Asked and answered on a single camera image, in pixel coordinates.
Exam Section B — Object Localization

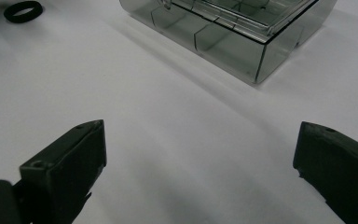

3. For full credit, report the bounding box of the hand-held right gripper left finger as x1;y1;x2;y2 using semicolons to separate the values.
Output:
19;119;108;224

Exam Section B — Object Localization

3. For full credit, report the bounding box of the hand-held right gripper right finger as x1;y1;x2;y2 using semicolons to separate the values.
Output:
292;120;358;224

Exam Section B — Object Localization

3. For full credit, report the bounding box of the black rubber ring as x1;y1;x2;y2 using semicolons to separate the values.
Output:
3;0;44;24

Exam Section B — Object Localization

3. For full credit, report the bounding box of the clear plastic compartment box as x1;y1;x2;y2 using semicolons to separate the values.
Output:
118;0;339;85

